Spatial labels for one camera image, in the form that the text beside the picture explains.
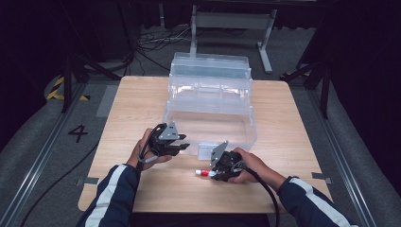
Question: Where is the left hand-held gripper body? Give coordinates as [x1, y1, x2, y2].
[148, 121, 181, 157]

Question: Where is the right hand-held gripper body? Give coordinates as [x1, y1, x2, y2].
[209, 141, 249, 182]

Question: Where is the red and white tube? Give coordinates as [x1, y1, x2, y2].
[194, 168, 218, 178]

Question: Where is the clear plastic storage box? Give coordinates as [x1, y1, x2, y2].
[163, 51, 258, 161]

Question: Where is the person's right hand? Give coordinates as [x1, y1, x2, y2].
[226, 147, 279, 191]

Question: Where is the person's left hand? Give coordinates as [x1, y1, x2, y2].
[127, 127, 173, 171]

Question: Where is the gray tape strip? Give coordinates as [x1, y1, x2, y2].
[311, 171, 334, 184]
[75, 177, 100, 187]

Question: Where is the black metal stand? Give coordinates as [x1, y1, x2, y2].
[61, 53, 123, 114]
[280, 60, 333, 120]

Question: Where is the yellow and black floor tape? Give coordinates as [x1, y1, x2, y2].
[46, 76, 91, 102]

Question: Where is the black curtain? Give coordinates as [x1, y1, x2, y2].
[315, 0, 401, 197]

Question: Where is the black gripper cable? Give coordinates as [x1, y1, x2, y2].
[135, 124, 166, 173]
[241, 165, 282, 227]

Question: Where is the bundle of floor cables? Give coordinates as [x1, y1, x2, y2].
[136, 25, 194, 73]

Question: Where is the metal floor rail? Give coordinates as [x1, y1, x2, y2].
[0, 83, 88, 227]
[306, 89, 379, 227]

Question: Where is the black floor cable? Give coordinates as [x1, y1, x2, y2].
[18, 141, 100, 227]

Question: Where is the white metal desk frame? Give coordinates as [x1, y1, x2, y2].
[188, 4, 278, 75]

